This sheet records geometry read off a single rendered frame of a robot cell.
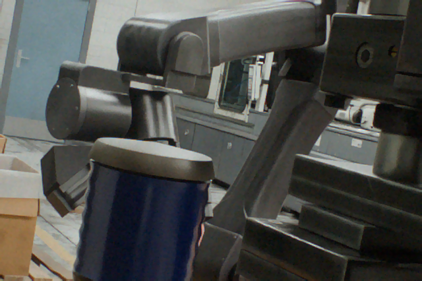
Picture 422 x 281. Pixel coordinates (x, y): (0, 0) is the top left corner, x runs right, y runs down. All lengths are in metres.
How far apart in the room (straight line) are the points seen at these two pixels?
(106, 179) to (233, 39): 0.63
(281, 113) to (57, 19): 10.74
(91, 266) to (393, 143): 0.29
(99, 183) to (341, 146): 7.84
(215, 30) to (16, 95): 10.77
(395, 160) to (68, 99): 0.35
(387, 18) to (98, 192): 0.28
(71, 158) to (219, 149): 9.35
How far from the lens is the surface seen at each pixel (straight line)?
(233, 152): 9.80
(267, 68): 9.49
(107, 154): 0.25
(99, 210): 0.25
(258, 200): 0.94
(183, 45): 0.80
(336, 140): 8.17
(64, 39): 11.71
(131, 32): 0.83
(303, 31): 0.94
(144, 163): 0.24
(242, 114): 9.68
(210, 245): 0.93
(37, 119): 11.70
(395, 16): 0.50
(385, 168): 0.52
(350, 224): 0.49
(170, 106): 0.83
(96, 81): 0.78
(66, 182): 0.77
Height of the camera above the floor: 1.22
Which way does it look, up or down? 4 degrees down
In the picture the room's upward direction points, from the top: 10 degrees clockwise
